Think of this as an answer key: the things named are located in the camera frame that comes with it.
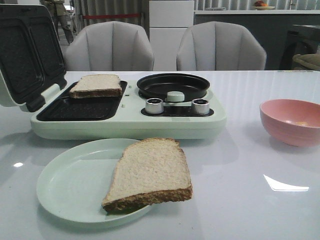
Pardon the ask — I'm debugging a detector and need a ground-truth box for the bread slice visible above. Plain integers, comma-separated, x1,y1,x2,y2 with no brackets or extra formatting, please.
69,74,123,99
101,137,193,212

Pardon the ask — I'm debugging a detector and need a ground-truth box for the pink bowl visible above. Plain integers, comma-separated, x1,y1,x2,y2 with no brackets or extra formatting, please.
259,99,320,147

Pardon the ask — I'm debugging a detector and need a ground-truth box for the breakfast maker hinged lid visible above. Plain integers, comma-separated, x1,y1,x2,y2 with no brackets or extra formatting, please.
0,4,67,113

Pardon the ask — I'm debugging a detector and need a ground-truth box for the mint green breakfast maker base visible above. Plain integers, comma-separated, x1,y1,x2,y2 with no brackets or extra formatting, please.
30,80,227,140

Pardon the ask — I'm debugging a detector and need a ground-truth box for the left silver control knob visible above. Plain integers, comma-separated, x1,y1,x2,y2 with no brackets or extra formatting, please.
145,98,164,115

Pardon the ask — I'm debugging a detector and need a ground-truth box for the silver control knob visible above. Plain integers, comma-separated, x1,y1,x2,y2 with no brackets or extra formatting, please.
145,98,164,115
191,98,210,116

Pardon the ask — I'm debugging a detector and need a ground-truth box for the right silver control knob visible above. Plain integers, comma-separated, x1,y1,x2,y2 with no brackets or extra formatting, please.
191,98,210,116

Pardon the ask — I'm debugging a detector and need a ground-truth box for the black round frying pan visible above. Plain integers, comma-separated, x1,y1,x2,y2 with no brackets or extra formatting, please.
136,73,210,102

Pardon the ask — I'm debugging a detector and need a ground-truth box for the left grey upholstered chair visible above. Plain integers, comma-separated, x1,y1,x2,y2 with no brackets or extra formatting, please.
64,21,154,72

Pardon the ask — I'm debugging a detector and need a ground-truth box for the grey upholstered chair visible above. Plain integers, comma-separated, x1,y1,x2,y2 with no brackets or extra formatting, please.
64,21,154,72
176,21,267,71

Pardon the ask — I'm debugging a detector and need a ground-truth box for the right grey upholstered chair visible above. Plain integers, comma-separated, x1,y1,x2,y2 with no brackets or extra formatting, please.
176,21,267,71

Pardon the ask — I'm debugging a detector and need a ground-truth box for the white refrigerator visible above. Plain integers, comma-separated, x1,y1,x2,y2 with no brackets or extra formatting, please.
149,0,194,71

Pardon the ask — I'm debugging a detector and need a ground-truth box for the mint green plate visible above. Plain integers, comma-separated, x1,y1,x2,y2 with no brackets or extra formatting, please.
36,138,152,229

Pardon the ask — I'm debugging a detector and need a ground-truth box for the red barrier tape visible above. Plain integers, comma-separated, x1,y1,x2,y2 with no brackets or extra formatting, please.
82,13,142,20

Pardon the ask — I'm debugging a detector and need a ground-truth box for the dark grey kitchen counter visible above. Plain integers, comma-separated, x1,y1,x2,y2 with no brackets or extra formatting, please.
191,10,320,71

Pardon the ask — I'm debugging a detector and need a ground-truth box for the fruit plate on counter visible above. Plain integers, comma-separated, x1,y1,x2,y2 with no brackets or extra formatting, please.
252,0,276,11

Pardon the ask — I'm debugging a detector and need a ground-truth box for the beige cushion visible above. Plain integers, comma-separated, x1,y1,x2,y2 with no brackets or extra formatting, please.
292,53,320,71

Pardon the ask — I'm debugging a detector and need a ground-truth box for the dark appliance at right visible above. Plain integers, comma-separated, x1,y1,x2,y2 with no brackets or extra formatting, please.
279,24,320,70

